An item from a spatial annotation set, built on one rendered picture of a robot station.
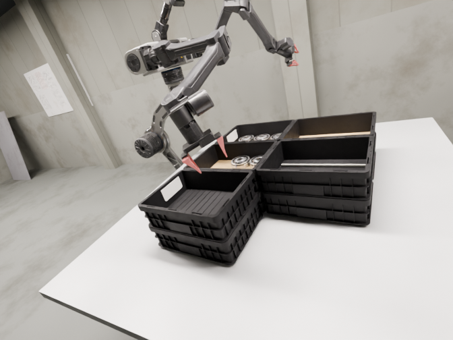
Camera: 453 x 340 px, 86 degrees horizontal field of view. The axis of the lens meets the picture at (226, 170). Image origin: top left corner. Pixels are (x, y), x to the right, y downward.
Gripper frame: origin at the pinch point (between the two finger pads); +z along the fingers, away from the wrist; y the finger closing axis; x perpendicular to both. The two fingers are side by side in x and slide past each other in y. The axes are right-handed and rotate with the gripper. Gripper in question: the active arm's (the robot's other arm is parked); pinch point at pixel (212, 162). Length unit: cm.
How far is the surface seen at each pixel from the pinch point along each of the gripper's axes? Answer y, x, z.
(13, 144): -393, 526, -111
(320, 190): 26.9, 0.5, 31.1
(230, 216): -5.1, -0.1, 20.2
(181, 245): -29.3, 9.2, 25.3
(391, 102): 169, 146, 95
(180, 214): -19.4, 2.7, 10.7
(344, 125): 65, 44, 36
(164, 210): -25.3, 8.0, 8.4
